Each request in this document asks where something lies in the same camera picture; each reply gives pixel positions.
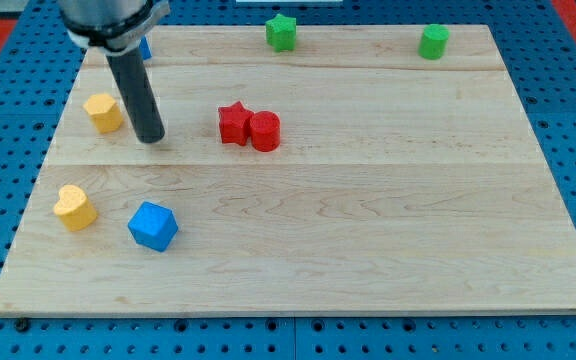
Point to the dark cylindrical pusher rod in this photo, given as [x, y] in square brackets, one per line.
[131, 78]

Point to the blue block behind arm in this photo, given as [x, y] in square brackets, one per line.
[144, 48]

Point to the yellow heart block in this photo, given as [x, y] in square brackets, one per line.
[74, 208]

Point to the yellow hexagon block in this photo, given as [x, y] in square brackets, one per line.
[104, 112]

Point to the red star block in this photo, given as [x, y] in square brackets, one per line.
[234, 123]

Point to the red cylinder block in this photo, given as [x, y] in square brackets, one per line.
[265, 129]

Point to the green star block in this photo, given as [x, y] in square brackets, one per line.
[281, 33]

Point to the blue cube block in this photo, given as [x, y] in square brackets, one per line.
[153, 226]

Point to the wooden board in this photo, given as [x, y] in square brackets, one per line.
[401, 187]

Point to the green cylinder block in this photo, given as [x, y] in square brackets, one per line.
[433, 41]

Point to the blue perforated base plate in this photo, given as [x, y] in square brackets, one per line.
[38, 65]

